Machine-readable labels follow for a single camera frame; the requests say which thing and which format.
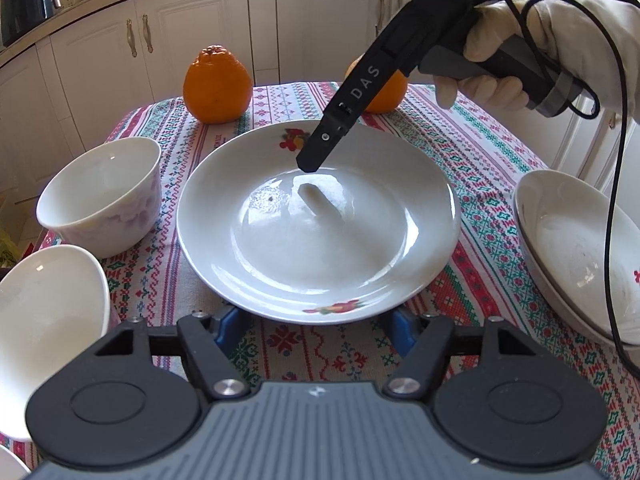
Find far white floral bowl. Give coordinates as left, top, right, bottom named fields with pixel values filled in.
left=36, top=136, right=162, bottom=259

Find large white floral bowl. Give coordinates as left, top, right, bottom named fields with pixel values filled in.
left=0, top=245, right=112, bottom=442

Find small white floral bowl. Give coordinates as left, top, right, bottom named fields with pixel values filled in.
left=0, top=446, right=30, bottom=480

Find patterned red green tablecloth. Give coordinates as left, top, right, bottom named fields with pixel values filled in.
left=100, top=82, right=639, bottom=479

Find white gloved right hand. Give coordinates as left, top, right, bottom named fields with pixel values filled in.
left=434, top=0, right=640, bottom=120

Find black air fryer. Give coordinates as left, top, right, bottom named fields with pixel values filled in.
left=1, top=0, right=61, bottom=48

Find white kitchen cabinets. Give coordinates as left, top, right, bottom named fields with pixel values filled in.
left=0, top=0, right=640, bottom=201

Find white plate with fruit print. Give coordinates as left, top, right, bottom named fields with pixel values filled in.
left=513, top=169, right=639, bottom=350

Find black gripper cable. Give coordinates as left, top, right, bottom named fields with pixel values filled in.
left=518, top=0, right=640, bottom=366

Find bumpy top orange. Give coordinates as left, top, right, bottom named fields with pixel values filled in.
left=182, top=46, right=253, bottom=125

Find orange with green leaf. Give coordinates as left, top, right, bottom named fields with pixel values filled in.
left=366, top=70, right=409, bottom=114

